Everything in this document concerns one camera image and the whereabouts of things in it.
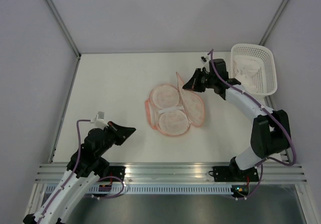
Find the white perforated plastic basket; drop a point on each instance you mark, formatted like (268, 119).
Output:
(268, 72)

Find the white slotted cable duct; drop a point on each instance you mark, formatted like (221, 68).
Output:
(162, 189)

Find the aluminium mounting rail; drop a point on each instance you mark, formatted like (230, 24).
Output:
(178, 173)

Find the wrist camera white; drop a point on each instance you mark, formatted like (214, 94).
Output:
(205, 60)
(99, 121)

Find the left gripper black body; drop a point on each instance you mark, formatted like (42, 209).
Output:
(110, 138)

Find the white bra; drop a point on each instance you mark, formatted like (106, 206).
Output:
(248, 72)

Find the floral mesh laundry bag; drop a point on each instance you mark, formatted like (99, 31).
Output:
(171, 110)

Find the aluminium frame post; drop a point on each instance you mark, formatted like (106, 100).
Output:
(63, 28)
(277, 15)

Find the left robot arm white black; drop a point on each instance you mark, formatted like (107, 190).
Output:
(86, 167)

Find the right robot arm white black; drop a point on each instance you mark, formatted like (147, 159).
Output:
(270, 128)

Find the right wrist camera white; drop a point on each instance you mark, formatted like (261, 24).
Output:
(205, 60)

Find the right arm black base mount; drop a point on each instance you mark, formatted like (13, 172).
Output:
(225, 174)

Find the right aluminium frame post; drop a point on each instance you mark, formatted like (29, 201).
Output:
(277, 15)

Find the left aluminium frame post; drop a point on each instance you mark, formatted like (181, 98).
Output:
(63, 28)

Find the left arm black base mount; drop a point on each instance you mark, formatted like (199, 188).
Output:
(114, 174)

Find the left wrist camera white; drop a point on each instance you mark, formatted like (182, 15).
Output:
(99, 121)

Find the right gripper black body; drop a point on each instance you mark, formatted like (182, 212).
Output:
(207, 81)

